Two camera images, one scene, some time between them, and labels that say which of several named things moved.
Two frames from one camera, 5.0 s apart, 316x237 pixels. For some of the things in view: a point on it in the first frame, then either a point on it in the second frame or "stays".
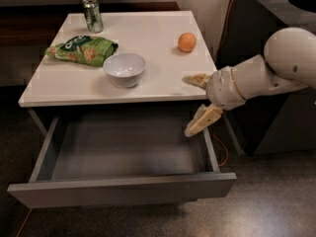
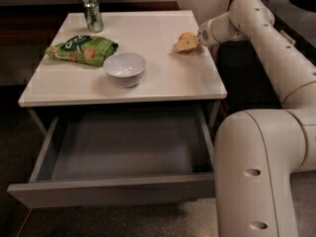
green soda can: (93, 15) stays
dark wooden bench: (32, 25) stays
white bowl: (124, 70) stays
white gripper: (221, 87) to (204, 35)
